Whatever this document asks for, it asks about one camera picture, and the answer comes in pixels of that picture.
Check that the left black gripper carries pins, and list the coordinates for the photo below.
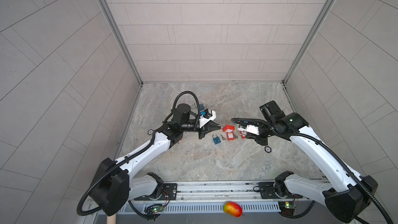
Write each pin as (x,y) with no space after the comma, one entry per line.
(202,129)

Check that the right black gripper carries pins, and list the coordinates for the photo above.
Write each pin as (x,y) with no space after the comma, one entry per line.
(259,140)

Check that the red padlock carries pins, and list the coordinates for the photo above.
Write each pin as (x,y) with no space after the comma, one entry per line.
(228,128)
(230,136)
(243,134)

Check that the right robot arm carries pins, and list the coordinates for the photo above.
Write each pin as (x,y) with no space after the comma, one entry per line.
(346,194)

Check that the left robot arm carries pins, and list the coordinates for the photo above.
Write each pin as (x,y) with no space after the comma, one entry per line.
(114,182)

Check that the right circuit board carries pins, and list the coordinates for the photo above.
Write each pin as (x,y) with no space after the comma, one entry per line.
(287,208)

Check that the circuit board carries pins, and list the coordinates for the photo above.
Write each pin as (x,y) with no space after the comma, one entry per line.
(287,208)
(154,209)

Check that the mango fruit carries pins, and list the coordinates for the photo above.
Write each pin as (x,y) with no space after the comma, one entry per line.
(233,209)

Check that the left circuit board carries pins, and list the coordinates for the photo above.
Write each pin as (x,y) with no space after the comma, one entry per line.
(154,209)

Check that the black ring marker right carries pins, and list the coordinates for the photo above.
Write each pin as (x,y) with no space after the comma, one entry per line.
(267,149)

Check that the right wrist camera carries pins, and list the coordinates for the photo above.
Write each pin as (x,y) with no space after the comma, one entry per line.
(249,129)

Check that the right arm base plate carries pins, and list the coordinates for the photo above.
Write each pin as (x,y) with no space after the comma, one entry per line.
(269,190)

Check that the aluminium rail frame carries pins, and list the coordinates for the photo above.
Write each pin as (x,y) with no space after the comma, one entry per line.
(211,196)

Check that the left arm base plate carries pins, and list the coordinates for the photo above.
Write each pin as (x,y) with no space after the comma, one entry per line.
(168,191)

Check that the beige wooden handle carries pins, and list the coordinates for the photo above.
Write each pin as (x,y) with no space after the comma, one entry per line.
(111,219)

